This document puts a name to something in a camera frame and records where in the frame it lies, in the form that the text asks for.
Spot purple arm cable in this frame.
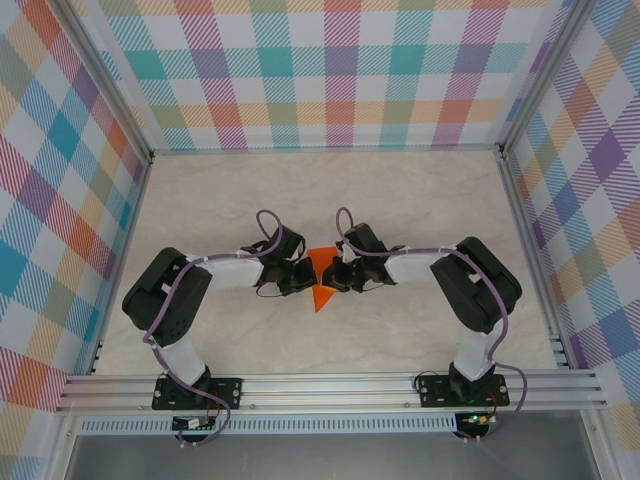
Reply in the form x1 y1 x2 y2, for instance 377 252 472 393
143 209 284 448
334 207 529 444

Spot thin aluminium frame bar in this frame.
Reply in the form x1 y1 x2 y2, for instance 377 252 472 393
149 144 504 155

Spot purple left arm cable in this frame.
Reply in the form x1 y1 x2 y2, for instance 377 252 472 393
143 209 284 448

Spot orange paper sheet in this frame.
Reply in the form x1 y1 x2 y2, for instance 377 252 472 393
305 246 339 315

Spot aluminium frame post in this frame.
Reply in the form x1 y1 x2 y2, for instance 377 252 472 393
58 0 155 165
498 0 600 160

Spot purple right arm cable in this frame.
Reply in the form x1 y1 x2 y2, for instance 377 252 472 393
334 207 529 444

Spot slotted grey cable tray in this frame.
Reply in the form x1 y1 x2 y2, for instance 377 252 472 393
78 417 459 436

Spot aluminium side frame bar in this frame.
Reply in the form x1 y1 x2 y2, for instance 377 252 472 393
88 155 155 377
497 152 572 370

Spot grey metal plate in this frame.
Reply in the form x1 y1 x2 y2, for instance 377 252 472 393
64 432 601 480

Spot aluminium mounting rail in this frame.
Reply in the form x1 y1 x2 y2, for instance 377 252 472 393
54 372 609 414

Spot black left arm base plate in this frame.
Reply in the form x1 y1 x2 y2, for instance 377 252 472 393
152 378 244 411

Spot thin black wire loop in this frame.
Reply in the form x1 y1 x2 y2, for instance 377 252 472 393
414 369 454 391

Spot small black circuit board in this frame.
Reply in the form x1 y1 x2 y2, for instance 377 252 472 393
172 415 216 432

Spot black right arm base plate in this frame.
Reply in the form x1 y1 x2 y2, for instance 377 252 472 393
418 375 511 409

